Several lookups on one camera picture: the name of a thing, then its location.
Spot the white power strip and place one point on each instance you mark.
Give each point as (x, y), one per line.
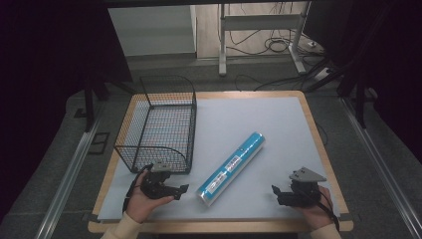
(322, 74)

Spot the blue wrapped roll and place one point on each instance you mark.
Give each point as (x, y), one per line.
(230, 167)

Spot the dark curtain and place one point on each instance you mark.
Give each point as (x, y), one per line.
(384, 59)

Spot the person's left hand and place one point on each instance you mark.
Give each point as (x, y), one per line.
(142, 202)

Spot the small black floor plate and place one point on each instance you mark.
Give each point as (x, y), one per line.
(80, 113)

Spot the white table mat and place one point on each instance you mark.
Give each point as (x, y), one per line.
(265, 116)

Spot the aluminium floor rail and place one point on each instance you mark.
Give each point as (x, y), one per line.
(71, 176)
(381, 162)

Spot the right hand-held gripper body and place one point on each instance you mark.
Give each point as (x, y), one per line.
(303, 191)

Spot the black metal stand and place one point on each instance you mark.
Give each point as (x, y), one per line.
(360, 99)
(89, 99)

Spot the person's right hand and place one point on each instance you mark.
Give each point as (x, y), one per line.
(318, 212)

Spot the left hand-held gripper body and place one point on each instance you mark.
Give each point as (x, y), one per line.
(153, 187)

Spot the white wall panel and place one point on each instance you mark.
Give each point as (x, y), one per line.
(152, 30)

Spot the white metal desk frame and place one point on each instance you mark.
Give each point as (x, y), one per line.
(262, 22)

